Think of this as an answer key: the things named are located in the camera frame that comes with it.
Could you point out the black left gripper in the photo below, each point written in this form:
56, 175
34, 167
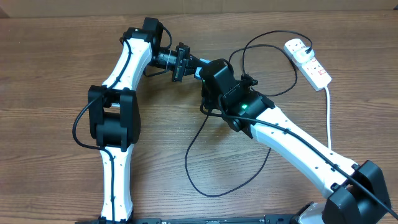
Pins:
180, 64

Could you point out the Samsung Galaxy smartphone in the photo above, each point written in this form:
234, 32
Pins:
197, 74

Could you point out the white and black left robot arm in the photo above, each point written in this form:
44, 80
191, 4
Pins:
113, 110

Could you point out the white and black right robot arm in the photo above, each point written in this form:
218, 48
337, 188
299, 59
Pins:
353, 193

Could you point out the white charger plug adapter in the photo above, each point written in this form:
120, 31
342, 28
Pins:
303, 55

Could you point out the white power extension strip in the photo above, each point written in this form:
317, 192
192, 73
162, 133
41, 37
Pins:
312, 70

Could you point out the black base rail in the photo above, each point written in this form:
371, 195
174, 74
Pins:
267, 219

